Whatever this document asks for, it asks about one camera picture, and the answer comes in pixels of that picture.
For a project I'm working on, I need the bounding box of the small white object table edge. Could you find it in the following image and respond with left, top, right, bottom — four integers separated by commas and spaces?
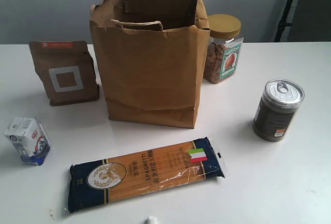
147, 216, 158, 224

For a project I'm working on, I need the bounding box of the small white blue carton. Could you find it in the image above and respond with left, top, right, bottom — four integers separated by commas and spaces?
4, 117, 51, 166

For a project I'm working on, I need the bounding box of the brown paper shopping bag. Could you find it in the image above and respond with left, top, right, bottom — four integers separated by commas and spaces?
90, 0, 210, 129

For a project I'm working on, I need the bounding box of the dark can with pull-tab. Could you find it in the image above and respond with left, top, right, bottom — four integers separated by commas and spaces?
252, 79, 305, 142

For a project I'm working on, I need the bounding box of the brown coffee pouch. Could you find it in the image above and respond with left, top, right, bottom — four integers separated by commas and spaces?
29, 41, 99, 106

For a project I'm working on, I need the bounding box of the spaghetti packet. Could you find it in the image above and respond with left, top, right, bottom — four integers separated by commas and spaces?
68, 137, 225, 213

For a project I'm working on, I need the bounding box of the almond jar with yellow lid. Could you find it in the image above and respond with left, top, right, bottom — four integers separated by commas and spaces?
204, 14, 244, 84

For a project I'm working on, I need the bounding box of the black stand pole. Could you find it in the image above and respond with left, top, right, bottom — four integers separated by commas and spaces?
274, 0, 293, 42

